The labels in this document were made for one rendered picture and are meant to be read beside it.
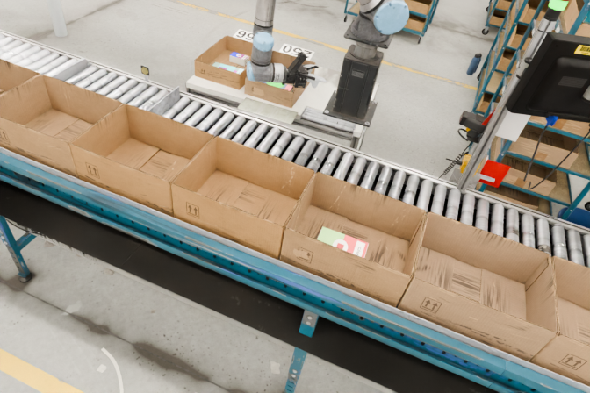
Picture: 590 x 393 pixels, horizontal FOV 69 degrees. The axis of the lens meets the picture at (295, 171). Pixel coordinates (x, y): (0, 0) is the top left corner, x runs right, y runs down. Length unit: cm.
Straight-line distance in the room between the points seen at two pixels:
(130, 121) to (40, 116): 41
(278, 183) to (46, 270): 147
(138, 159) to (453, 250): 120
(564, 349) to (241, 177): 115
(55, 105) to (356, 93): 139
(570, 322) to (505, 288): 20
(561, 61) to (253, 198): 113
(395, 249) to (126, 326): 138
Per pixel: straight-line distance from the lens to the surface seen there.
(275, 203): 159
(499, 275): 166
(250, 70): 203
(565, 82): 173
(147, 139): 183
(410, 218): 153
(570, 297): 173
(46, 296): 255
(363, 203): 153
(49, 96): 210
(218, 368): 222
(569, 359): 148
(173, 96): 233
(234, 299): 166
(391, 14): 193
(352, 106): 232
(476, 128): 199
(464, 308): 135
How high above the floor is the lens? 203
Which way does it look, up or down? 41 degrees down
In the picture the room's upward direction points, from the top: 10 degrees clockwise
